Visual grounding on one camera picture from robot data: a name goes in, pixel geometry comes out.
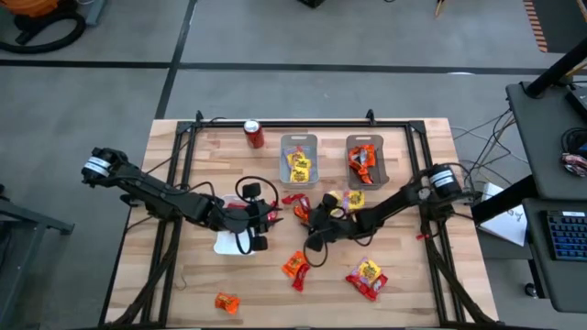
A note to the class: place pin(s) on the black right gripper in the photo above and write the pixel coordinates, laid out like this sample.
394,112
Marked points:
339,224

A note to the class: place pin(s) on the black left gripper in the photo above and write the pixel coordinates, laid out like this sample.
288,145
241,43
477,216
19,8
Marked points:
236,220

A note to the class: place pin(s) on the orange Reese's wrapper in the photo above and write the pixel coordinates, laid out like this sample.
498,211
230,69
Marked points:
227,302
300,215
368,156
355,153
294,263
362,174

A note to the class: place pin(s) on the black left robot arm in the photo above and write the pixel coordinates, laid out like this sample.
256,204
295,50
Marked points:
151,197

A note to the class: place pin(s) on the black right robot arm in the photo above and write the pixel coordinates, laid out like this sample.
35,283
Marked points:
399,206

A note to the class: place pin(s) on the dark translucent grey bin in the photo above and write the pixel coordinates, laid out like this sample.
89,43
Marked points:
383,179

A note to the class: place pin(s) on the red soda can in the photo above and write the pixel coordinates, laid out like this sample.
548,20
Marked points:
253,135

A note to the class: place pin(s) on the red tag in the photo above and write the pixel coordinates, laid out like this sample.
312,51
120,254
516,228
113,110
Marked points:
422,237

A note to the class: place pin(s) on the white paper sheet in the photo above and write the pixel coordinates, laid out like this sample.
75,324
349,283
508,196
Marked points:
509,224

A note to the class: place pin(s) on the black caster wheel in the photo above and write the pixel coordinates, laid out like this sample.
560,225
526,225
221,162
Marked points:
531,290

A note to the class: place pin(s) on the dark grey desk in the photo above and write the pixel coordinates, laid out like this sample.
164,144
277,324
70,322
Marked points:
541,137
536,275

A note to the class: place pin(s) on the grey side table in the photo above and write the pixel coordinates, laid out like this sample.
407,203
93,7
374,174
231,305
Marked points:
36,222

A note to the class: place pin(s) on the backlit keyboard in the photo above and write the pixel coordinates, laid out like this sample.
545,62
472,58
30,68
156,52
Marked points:
568,236

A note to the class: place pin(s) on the colourful snack pack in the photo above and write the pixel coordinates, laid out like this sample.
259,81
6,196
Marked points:
575,165

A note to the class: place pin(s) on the grey metal box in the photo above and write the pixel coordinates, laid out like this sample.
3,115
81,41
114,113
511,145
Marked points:
95,11

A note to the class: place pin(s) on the black mat with striped edge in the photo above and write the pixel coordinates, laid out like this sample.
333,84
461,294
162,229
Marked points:
559,23

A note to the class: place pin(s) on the orange shop vacuum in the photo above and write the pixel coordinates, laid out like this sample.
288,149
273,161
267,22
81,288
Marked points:
34,7

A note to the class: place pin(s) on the black aluminium table frame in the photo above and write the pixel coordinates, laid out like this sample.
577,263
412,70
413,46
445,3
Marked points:
321,124

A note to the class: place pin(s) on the black frame clamp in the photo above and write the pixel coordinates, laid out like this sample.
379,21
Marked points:
370,117
198,117

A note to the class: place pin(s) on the black desk post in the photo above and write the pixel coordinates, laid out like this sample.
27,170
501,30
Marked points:
550,75

